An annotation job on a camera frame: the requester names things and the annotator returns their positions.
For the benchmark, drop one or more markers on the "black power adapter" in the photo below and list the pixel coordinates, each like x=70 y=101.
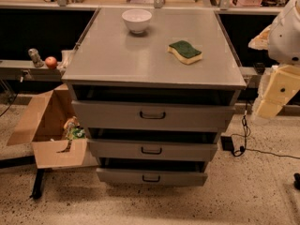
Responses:
x=227 y=143

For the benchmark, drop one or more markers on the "small grey figurine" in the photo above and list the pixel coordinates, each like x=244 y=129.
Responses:
x=35 y=57

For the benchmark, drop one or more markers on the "white ceramic bowl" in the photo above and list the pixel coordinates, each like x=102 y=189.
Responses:
x=137 y=20

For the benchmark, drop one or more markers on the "grey drawer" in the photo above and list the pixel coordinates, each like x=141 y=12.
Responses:
x=153 y=116
x=152 y=150
x=162 y=178

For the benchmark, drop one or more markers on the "red apple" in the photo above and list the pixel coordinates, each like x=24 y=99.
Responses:
x=51 y=62

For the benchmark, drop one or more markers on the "grey metal drawer cabinet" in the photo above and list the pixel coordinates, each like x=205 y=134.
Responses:
x=115 y=65

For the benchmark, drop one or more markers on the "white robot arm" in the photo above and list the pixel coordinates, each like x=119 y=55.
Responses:
x=284 y=38

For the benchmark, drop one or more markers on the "grey top drawer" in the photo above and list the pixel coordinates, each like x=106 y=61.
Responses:
x=153 y=116

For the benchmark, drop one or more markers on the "black table leg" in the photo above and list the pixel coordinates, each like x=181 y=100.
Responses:
x=36 y=191

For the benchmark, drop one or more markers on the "colourful items in box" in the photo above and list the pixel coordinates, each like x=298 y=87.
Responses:
x=73 y=129

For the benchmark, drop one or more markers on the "grey middle drawer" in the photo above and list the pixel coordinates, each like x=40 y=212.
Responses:
x=152 y=150

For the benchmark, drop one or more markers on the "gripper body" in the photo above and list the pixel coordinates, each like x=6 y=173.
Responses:
x=285 y=39

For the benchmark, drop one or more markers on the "grey bottom drawer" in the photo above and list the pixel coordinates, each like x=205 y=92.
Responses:
x=162 y=178

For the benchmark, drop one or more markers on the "green yellow sponge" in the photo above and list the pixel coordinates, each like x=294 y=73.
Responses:
x=185 y=52

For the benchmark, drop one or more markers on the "black phone on shelf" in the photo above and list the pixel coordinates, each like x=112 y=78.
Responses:
x=259 y=68

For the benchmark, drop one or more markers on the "open cardboard box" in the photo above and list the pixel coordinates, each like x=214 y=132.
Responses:
x=42 y=126

